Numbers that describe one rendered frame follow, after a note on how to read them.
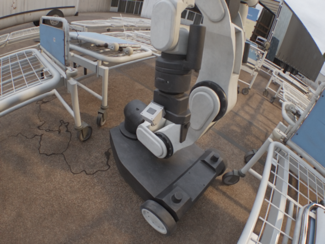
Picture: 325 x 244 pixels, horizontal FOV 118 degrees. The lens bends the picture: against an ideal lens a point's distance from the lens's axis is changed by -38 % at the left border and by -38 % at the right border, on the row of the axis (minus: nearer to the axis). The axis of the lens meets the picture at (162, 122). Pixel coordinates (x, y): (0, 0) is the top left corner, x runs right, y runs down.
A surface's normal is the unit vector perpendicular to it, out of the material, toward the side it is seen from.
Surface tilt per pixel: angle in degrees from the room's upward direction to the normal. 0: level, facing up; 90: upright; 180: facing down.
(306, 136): 90
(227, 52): 115
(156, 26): 90
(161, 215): 6
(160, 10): 90
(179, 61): 36
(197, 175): 0
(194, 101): 90
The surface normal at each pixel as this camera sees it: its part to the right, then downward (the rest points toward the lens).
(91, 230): 0.22, -0.76
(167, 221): 0.47, -0.45
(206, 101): -0.68, 0.34
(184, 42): 0.73, 0.40
